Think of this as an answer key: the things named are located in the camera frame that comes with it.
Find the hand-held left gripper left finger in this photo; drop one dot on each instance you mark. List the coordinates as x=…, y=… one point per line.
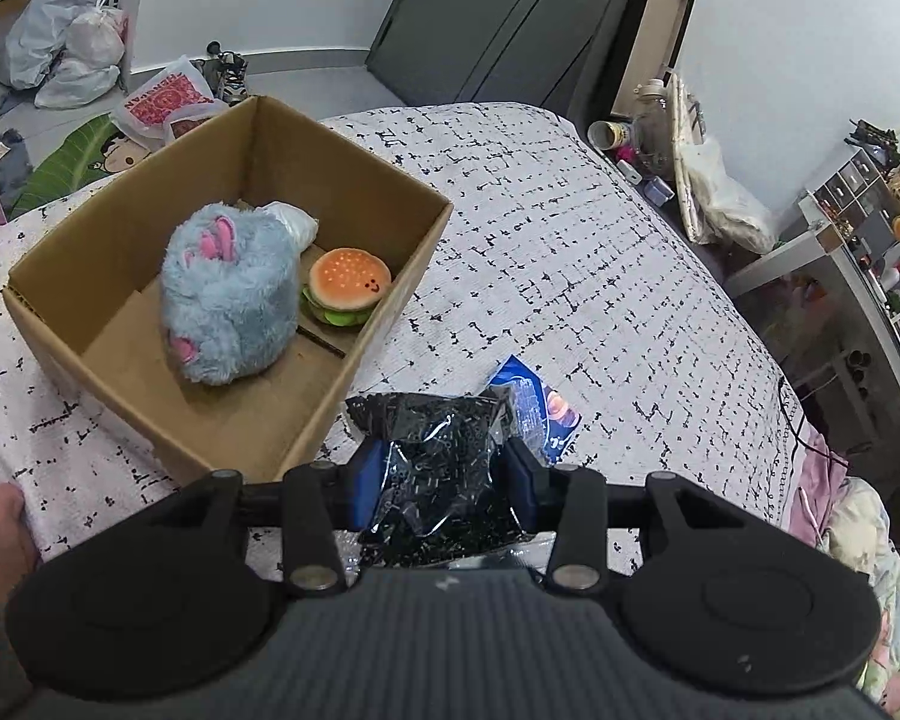
x=365, y=484

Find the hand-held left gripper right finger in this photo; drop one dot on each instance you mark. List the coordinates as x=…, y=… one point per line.
x=521, y=481

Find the blue snack packet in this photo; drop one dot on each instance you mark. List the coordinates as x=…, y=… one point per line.
x=547, y=420

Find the black packet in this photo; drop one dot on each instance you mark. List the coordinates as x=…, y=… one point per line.
x=435, y=465

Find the brown cardboard box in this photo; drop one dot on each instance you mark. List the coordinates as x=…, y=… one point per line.
x=217, y=420

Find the hamburger plush toy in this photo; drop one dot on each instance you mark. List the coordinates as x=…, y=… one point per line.
x=345, y=281

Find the fluffy blue paw plush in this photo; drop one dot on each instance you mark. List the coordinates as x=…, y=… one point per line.
x=221, y=292

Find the white plastic bag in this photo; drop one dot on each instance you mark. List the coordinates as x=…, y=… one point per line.
x=79, y=86
x=97, y=37
x=292, y=223

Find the white black-patterned bedspread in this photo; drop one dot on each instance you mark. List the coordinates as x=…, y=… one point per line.
x=570, y=270

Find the pink bed sheet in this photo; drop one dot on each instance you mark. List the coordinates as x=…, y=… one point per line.
x=817, y=487

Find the small lilac box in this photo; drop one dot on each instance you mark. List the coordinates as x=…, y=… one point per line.
x=658, y=190

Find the white desk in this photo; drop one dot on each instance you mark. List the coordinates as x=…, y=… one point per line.
x=817, y=300

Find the cream tote bag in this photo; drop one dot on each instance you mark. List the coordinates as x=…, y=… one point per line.
x=720, y=195

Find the paper cup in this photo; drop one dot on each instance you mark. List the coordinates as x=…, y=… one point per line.
x=609, y=136

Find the person's bare knee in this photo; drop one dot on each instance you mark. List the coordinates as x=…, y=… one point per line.
x=4, y=532

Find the floral quilt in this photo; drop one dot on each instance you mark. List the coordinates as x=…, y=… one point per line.
x=885, y=577

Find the glass jar with lid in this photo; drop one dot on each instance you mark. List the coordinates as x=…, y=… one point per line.
x=649, y=127

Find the red printed plastic bag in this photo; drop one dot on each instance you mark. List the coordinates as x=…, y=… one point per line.
x=165, y=101

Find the pair of grey shoes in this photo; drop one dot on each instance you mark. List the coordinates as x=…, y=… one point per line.
x=231, y=71

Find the green leaf cartoon mat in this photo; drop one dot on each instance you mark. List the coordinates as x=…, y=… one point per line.
x=67, y=165

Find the small drawer organizer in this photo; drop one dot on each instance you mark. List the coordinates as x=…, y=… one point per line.
x=855, y=180

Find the dark grey wardrobe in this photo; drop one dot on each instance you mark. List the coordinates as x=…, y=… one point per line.
x=510, y=22

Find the wooden framed board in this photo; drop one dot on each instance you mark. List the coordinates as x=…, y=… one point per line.
x=660, y=22

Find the tied white plastic bag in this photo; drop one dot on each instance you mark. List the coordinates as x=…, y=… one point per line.
x=97, y=37
x=79, y=86

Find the large grey plastic bag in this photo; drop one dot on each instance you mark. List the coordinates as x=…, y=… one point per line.
x=45, y=22

